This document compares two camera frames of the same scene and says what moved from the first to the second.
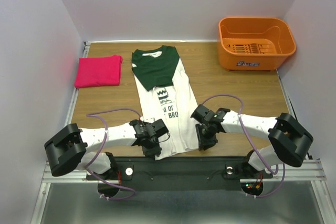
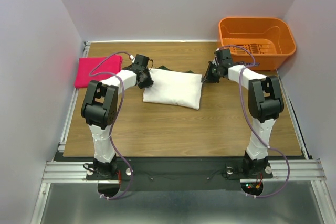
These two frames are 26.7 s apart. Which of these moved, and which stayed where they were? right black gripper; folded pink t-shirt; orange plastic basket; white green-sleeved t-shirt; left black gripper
Moved: white green-sleeved t-shirt; left black gripper; right black gripper
Stayed: orange plastic basket; folded pink t-shirt
